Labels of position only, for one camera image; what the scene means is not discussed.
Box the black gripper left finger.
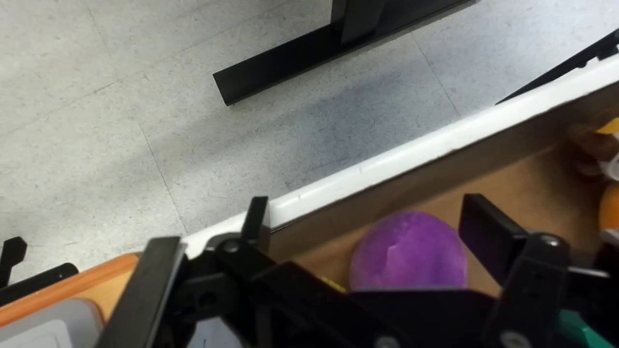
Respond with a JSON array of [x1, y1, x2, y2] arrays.
[[95, 234, 273, 348]]

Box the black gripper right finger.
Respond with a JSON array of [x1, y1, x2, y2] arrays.
[[459, 192, 573, 348]]

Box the purple plush toy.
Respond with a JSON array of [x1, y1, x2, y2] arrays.
[[349, 211, 471, 294]]

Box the wooden toy kitchen counter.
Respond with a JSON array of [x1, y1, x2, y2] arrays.
[[0, 252, 142, 327]]

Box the grey toy stove top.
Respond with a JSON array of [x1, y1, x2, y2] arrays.
[[0, 296, 105, 348]]

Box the yellow green plush pineapple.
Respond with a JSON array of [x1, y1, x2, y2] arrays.
[[567, 114, 619, 250]]

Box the white toy sink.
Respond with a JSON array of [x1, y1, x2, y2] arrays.
[[183, 54, 619, 298]]

